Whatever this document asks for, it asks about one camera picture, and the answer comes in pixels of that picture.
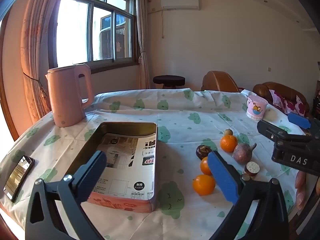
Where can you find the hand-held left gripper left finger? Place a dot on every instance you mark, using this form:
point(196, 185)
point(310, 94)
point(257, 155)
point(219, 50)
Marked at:
point(92, 172)

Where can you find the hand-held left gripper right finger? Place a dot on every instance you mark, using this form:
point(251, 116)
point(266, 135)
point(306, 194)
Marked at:
point(222, 177)

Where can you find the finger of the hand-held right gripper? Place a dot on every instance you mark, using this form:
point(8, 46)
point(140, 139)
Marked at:
point(271, 131)
point(298, 120)

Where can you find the small orange kumquat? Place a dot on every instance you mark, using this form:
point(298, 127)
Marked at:
point(203, 185)
point(205, 166)

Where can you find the brown chestnut with cut top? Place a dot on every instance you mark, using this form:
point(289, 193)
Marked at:
point(252, 168)

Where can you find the purple passion fruit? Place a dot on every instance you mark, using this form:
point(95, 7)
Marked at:
point(242, 153)

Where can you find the dark brown mangosteen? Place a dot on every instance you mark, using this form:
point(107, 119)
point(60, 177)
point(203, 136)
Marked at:
point(202, 152)

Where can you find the mandarin orange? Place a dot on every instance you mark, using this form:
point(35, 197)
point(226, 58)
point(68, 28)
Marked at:
point(228, 143)

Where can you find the pink metal tin box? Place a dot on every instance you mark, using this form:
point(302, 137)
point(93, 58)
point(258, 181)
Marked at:
point(120, 203)

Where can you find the person's right hand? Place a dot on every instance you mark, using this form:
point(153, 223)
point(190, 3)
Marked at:
point(300, 187)

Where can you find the floral cushion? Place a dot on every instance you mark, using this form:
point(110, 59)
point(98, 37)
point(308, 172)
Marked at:
point(285, 103)

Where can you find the pink cartoon cup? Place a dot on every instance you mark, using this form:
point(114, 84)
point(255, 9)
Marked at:
point(256, 108)

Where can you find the printed paper leaflet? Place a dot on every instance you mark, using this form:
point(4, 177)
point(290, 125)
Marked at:
point(130, 170)

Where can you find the brown leather sofa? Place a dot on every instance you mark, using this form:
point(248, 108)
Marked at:
point(265, 90)

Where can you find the black smartphone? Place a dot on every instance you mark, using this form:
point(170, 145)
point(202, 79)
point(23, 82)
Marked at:
point(17, 177)

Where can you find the pink electric kettle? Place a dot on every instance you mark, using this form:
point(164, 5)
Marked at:
point(66, 97)

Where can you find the dark round stool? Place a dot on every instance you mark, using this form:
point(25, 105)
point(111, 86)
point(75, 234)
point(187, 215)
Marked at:
point(168, 80)

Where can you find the peach patterned curtain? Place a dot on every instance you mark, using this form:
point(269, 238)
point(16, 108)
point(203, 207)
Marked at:
point(35, 55)

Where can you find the beige curtain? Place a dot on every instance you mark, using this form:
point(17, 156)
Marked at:
point(143, 42)

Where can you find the brown framed window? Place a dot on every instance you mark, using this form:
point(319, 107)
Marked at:
point(75, 30)

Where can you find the white air conditioner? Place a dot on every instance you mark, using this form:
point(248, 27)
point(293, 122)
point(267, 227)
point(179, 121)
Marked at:
point(180, 3)

